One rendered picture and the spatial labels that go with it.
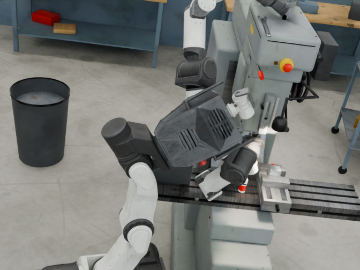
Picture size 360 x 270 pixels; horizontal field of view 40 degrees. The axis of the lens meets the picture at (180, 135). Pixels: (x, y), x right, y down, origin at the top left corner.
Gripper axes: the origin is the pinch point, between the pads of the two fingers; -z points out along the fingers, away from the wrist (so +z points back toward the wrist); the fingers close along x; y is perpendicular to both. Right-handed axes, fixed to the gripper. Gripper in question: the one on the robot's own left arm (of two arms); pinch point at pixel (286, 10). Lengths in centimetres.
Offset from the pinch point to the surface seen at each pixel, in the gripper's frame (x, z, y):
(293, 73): 13.9, -16.0, -19.1
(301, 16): -4.5, -11.2, 2.4
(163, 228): -65, -78, -177
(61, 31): -388, -12, -184
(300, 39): 21.9, -0.8, -5.0
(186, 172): -3, -18, -97
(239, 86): -13.2, -15.4, -43.6
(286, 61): 23.1, -1.6, -15.7
